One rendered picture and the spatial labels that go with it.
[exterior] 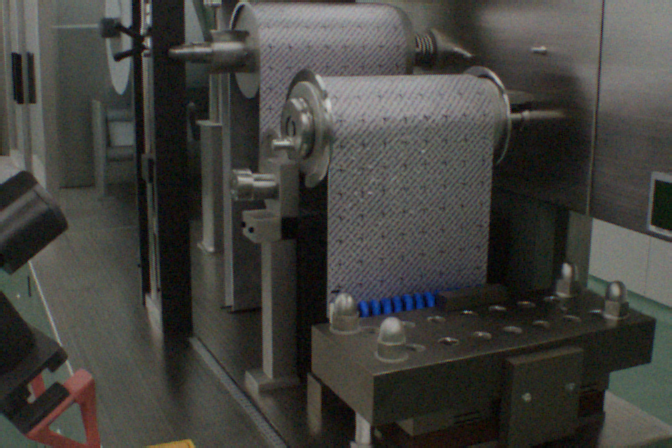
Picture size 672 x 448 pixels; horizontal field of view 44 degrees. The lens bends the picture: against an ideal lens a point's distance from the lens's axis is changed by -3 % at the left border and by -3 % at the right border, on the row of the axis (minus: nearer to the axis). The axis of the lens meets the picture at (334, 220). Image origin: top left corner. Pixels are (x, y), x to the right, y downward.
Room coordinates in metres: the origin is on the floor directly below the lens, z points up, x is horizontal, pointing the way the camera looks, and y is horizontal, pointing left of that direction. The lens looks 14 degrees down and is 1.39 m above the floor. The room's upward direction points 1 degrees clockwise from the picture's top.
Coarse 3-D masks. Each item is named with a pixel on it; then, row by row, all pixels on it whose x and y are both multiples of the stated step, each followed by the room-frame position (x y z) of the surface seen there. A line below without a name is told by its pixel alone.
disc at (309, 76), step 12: (300, 72) 1.08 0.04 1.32; (312, 72) 1.05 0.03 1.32; (312, 84) 1.05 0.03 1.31; (288, 96) 1.12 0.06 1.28; (324, 96) 1.01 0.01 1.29; (324, 108) 1.01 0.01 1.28; (324, 120) 1.01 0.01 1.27; (324, 132) 1.01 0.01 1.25; (324, 144) 1.01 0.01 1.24; (288, 156) 1.12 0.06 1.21; (324, 156) 1.01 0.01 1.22; (324, 168) 1.01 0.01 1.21; (300, 180) 1.08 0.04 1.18; (312, 180) 1.05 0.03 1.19
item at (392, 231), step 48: (336, 192) 1.01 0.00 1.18; (384, 192) 1.04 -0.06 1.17; (432, 192) 1.07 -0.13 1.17; (480, 192) 1.10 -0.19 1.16; (336, 240) 1.02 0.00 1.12; (384, 240) 1.04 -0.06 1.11; (432, 240) 1.07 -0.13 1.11; (480, 240) 1.10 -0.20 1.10; (336, 288) 1.02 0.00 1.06; (384, 288) 1.04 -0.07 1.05; (432, 288) 1.07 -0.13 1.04
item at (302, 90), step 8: (480, 80) 1.16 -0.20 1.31; (296, 88) 1.08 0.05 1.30; (304, 88) 1.06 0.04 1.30; (312, 88) 1.04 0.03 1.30; (488, 88) 1.14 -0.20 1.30; (296, 96) 1.08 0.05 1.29; (304, 96) 1.06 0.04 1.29; (312, 96) 1.04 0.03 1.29; (312, 104) 1.04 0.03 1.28; (496, 104) 1.13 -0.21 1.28; (320, 112) 1.02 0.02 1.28; (496, 112) 1.12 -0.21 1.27; (320, 120) 1.02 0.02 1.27; (496, 120) 1.12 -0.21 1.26; (320, 128) 1.01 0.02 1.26; (496, 128) 1.12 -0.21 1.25; (320, 136) 1.01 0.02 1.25; (496, 136) 1.12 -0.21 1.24; (320, 144) 1.01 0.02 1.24; (496, 144) 1.13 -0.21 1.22; (312, 152) 1.04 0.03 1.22; (320, 152) 1.02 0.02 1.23; (296, 160) 1.08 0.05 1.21; (304, 160) 1.06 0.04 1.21; (312, 160) 1.04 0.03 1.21; (304, 168) 1.06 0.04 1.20; (312, 168) 1.04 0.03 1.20
